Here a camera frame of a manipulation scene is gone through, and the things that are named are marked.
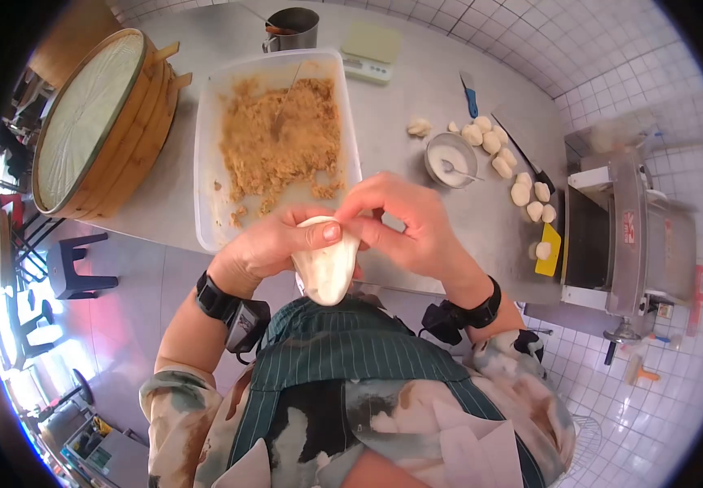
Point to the steel dough machine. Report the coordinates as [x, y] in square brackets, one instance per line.
[632, 238]

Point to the person's right fingers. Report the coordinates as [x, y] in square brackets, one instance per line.
[403, 222]

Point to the person's body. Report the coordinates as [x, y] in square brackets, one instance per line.
[357, 415]

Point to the person's right hand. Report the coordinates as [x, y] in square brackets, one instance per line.
[424, 232]

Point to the metal bowl of flour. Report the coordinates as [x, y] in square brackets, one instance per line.
[449, 155]

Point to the thin metal utensil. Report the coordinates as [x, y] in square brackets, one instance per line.
[287, 97]

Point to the pale green kitchen scale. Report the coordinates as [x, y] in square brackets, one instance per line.
[368, 52]

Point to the person's left hand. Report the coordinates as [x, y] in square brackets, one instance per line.
[260, 244]

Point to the white dough wrapper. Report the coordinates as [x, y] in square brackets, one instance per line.
[327, 268]

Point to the brown minced filling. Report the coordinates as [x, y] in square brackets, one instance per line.
[278, 140]

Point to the person's right index finger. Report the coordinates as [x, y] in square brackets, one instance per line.
[360, 198]

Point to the black plastic stool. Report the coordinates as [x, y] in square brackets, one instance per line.
[77, 268]

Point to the clear plastic container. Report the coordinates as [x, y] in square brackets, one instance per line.
[208, 152]

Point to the row of dough pieces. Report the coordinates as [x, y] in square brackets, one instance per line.
[490, 143]

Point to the black wrist band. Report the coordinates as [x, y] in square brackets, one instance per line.
[467, 314]
[229, 308]

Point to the person's right thumb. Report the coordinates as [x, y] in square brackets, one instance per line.
[366, 235]

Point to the yellow plastic scraper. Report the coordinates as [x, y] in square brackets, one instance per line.
[551, 262]

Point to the stack of bamboo steamers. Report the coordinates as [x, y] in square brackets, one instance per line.
[107, 122]

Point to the metal spoon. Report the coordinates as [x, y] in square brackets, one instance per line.
[458, 171]

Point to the person's left thumb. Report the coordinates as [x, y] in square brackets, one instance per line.
[321, 234]

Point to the single dough ball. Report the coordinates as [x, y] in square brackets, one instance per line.
[543, 251]

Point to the irregular dough lump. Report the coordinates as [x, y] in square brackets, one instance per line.
[418, 127]

